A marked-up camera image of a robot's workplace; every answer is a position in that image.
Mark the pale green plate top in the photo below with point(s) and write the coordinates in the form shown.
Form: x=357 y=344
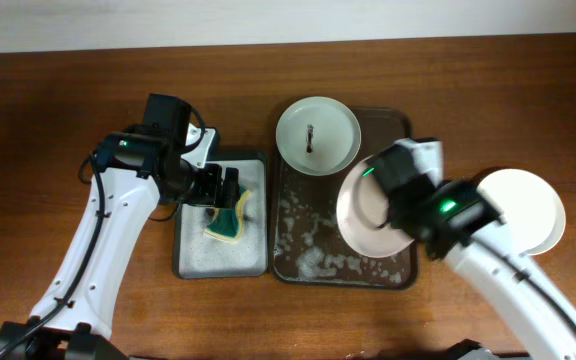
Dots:
x=318 y=136

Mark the pink white plate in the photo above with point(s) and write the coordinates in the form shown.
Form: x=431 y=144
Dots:
x=361 y=209

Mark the green yellow sponge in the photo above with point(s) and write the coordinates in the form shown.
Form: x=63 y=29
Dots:
x=227 y=224

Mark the small black soapy tray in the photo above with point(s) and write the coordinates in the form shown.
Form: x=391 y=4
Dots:
x=197 y=255

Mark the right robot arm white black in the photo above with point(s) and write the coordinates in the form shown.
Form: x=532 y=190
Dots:
x=461 y=228

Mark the white plate front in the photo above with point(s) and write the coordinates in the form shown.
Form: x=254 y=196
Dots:
x=530 y=207

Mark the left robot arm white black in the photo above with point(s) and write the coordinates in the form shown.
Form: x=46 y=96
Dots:
x=133 y=173

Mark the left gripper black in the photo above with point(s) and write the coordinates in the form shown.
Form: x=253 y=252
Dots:
x=212 y=194

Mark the large brown serving tray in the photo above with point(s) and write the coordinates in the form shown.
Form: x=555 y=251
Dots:
x=307 y=245

